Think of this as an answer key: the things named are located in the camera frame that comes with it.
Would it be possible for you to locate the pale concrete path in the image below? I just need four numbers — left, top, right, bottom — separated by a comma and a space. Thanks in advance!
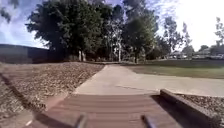
71, 63, 224, 98

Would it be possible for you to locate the red brick path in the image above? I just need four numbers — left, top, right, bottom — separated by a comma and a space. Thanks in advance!
23, 93, 183, 128

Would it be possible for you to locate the group of large dark trees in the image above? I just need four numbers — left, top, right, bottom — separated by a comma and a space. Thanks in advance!
24, 0, 174, 64

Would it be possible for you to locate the brown mulch bed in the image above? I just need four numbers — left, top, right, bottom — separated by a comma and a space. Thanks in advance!
0, 61, 106, 128

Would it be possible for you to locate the robot's own part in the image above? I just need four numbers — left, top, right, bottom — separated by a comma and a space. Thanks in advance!
74, 114, 88, 128
141, 114, 158, 128

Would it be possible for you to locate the row of distant trees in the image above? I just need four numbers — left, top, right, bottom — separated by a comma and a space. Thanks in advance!
163, 16, 224, 58

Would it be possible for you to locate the grass field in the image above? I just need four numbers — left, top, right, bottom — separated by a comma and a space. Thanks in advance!
126, 59, 224, 80

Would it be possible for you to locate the pale brick kerb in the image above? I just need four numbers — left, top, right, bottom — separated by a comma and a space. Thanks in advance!
0, 89, 73, 128

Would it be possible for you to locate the dark fence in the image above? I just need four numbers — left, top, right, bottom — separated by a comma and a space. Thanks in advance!
0, 43, 64, 65

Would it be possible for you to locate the row of parked vehicles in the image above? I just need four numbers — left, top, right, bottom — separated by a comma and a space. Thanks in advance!
169, 53, 224, 61

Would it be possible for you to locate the mulch bed with rocks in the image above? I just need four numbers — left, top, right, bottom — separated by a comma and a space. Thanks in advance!
176, 93, 224, 118

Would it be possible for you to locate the dark low edging wall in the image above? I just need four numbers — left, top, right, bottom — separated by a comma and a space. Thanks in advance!
159, 88, 221, 128

